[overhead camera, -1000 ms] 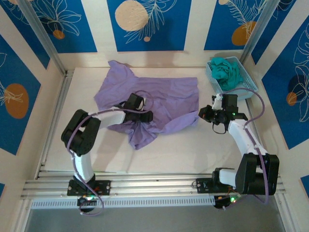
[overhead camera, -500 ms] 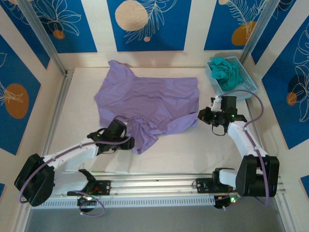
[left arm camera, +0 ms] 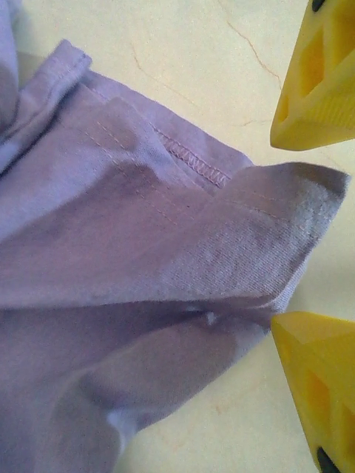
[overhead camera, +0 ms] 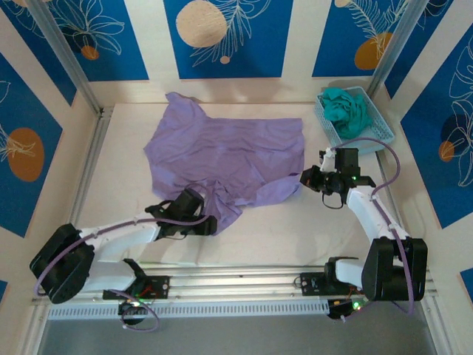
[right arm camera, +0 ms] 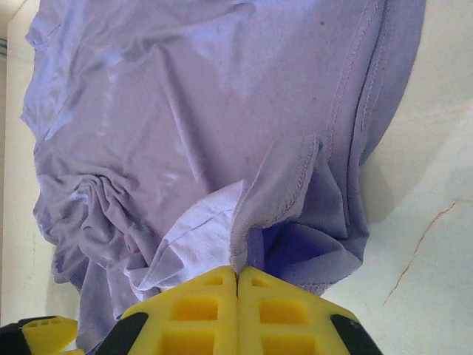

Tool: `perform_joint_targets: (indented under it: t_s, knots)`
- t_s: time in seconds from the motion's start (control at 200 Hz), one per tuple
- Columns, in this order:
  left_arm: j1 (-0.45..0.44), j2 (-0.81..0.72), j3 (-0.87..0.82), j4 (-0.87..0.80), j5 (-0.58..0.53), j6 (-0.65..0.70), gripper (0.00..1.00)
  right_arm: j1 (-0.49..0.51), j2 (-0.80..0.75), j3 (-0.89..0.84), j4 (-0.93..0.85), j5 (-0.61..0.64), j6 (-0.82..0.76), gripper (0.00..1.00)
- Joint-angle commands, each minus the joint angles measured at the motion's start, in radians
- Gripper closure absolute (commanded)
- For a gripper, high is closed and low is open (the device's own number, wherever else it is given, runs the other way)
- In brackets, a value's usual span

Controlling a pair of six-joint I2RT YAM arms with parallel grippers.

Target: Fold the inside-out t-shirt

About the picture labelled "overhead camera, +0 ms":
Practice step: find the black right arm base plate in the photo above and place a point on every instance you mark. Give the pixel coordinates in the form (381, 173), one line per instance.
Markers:
(312, 284)

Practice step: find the black controller board with lights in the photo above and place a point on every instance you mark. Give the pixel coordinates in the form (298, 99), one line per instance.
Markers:
(343, 308)
(133, 308)

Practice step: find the purple t-shirt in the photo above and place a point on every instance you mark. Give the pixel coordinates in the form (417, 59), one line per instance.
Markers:
(229, 155)

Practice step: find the teal crumpled cloth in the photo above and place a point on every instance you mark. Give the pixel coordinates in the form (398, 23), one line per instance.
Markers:
(345, 111)

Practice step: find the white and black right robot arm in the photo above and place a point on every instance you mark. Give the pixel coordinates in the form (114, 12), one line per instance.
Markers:
(366, 211)

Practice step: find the light blue perforated plastic basket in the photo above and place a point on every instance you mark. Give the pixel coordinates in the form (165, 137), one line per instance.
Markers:
(377, 129)

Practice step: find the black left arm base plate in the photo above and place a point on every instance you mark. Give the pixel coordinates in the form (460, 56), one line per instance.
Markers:
(157, 286)

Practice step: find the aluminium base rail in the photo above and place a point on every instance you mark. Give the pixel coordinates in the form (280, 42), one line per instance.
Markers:
(240, 281)

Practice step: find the aluminium table side rail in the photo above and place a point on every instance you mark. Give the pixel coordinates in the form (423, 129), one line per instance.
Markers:
(396, 211)
(90, 166)

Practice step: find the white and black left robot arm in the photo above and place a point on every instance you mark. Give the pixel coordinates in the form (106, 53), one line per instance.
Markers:
(122, 233)

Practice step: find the aluminium frame post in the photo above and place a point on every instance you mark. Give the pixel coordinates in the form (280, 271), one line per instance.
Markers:
(394, 48)
(66, 55)

